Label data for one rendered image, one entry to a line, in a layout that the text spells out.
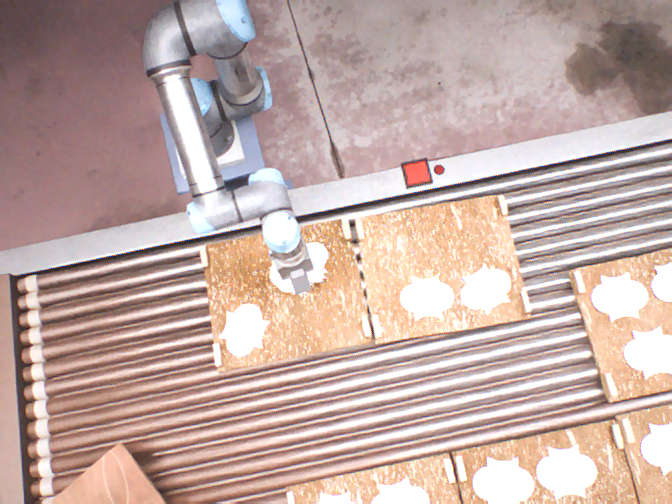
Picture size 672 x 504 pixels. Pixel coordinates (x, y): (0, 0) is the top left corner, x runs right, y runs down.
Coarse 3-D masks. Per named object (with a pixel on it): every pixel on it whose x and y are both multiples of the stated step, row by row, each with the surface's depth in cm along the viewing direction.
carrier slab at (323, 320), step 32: (320, 224) 190; (224, 256) 189; (256, 256) 189; (352, 256) 187; (224, 288) 187; (256, 288) 186; (320, 288) 185; (352, 288) 185; (224, 320) 184; (288, 320) 183; (320, 320) 183; (352, 320) 182; (224, 352) 182; (256, 352) 181; (288, 352) 181; (320, 352) 180
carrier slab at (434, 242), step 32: (384, 224) 189; (416, 224) 189; (448, 224) 188; (480, 224) 188; (384, 256) 187; (416, 256) 186; (448, 256) 186; (480, 256) 185; (512, 256) 185; (384, 288) 184; (512, 288) 182; (384, 320) 182; (448, 320) 181; (480, 320) 180; (512, 320) 180
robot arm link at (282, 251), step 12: (276, 216) 147; (288, 216) 147; (264, 228) 146; (276, 228) 146; (288, 228) 146; (264, 240) 148; (276, 240) 145; (288, 240) 145; (300, 240) 152; (276, 252) 150; (288, 252) 150
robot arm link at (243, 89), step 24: (192, 0) 143; (216, 0) 142; (240, 0) 143; (192, 24) 142; (216, 24) 143; (240, 24) 144; (192, 48) 145; (216, 48) 148; (240, 48) 152; (240, 72) 166; (264, 72) 185; (240, 96) 180; (264, 96) 185
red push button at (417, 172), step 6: (420, 162) 195; (408, 168) 194; (414, 168) 194; (420, 168) 194; (426, 168) 194; (408, 174) 194; (414, 174) 194; (420, 174) 194; (426, 174) 194; (408, 180) 193; (414, 180) 193; (420, 180) 193; (426, 180) 193
